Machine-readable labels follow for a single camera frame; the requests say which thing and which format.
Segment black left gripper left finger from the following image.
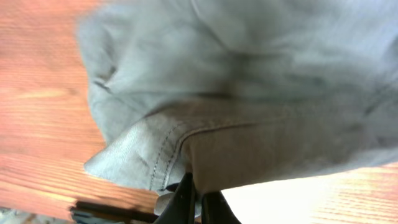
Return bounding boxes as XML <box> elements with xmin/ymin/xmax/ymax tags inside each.
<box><xmin>154</xmin><ymin>173</ymin><xmax>196</xmax><ymax>224</ymax></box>

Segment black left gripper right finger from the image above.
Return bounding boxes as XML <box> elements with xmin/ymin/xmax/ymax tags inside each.
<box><xmin>201</xmin><ymin>192</ymin><xmax>241</xmax><ymax>224</ymax></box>

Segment grey shorts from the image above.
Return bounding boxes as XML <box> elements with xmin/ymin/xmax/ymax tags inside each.
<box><xmin>78</xmin><ymin>0</ymin><xmax>397</xmax><ymax>208</ymax></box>

